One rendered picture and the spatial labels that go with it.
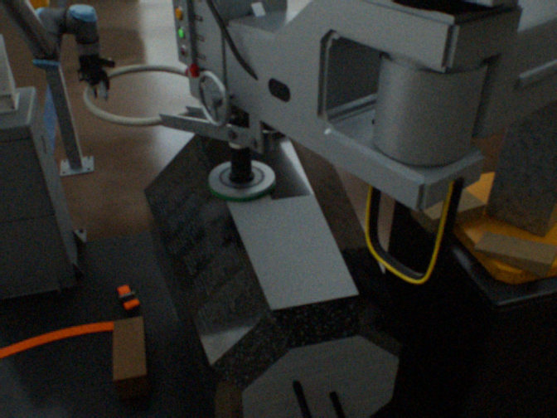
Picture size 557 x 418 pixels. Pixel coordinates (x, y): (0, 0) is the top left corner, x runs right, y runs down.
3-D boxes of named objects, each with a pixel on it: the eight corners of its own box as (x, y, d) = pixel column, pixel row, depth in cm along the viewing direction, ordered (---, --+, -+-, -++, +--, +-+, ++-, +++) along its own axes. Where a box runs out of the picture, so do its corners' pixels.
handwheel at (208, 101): (258, 127, 143) (256, 72, 134) (226, 138, 138) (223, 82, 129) (226, 109, 153) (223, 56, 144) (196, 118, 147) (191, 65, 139)
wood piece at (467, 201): (460, 201, 176) (463, 188, 173) (482, 217, 168) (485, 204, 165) (410, 215, 169) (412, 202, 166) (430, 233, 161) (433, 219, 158)
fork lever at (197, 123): (315, 134, 151) (312, 117, 150) (260, 155, 142) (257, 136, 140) (199, 115, 205) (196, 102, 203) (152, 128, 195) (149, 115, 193)
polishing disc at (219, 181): (196, 188, 171) (196, 185, 170) (228, 157, 187) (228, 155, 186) (257, 203, 164) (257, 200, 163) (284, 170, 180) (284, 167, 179)
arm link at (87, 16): (71, 2, 201) (98, 3, 202) (77, 35, 209) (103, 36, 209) (63, 10, 194) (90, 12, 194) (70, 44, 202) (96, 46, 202)
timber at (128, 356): (118, 341, 226) (113, 320, 219) (147, 335, 228) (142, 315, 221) (118, 400, 202) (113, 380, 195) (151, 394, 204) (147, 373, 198)
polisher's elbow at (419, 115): (410, 115, 120) (423, 26, 109) (486, 147, 108) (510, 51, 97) (351, 141, 110) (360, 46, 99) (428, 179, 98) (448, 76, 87)
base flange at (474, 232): (536, 173, 198) (540, 162, 195) (645, 255, 159) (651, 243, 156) (416, 193, 186) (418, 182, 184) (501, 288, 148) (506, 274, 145)
